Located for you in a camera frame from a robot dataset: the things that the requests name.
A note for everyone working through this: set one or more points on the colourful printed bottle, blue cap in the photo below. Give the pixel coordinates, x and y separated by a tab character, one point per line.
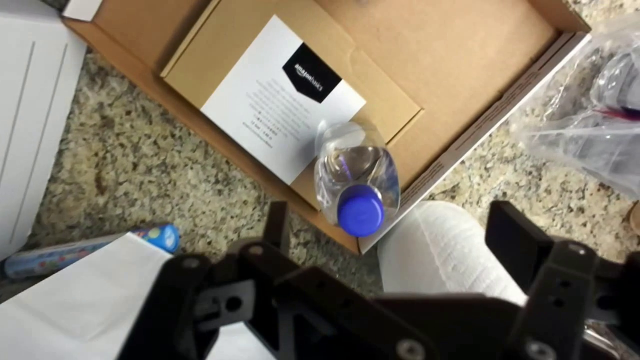
65	252

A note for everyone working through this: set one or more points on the small cardboard box, white label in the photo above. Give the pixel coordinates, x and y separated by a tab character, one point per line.
235	55

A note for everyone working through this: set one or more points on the white sheet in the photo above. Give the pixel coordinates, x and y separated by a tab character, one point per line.
90	310

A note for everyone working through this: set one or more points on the open brown cardboard box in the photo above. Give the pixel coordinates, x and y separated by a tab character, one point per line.
450	75

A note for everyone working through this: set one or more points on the brown round object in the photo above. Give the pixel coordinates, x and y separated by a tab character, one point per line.
635	217

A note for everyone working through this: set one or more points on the clear plastic bag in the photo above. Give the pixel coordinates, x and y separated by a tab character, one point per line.
590	125

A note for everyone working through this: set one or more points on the clear plastic bottle, blue cap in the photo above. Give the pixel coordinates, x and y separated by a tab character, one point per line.
357	185

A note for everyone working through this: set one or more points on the white card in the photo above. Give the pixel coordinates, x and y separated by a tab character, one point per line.
82	7

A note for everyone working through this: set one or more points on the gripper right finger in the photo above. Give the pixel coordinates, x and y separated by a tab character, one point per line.
560	300

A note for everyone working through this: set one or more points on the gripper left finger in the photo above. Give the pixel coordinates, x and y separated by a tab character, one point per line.
180	295

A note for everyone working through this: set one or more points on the white paper towel roll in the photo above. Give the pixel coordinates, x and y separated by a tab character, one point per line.
445	250

